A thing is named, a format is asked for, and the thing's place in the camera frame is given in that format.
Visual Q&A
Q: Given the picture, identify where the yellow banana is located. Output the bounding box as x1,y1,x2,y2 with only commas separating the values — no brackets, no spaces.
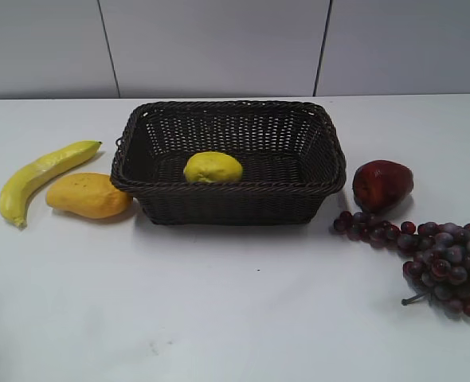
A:
0,140,102,229

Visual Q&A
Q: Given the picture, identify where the dark red apple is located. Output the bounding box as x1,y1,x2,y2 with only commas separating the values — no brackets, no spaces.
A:
352,160,414,214

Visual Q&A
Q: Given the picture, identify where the yellow lemon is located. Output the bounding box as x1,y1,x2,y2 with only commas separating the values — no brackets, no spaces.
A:
183,151,243,183

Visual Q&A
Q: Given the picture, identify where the black woven basket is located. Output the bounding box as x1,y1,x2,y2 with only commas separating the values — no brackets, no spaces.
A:
111,100,347,225

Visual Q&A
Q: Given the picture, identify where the purple grape bunch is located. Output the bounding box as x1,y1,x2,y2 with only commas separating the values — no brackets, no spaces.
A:
331,211,470,318

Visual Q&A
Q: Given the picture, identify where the orange-yellow mango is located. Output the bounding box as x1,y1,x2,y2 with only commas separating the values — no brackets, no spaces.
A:
45,173,132,220

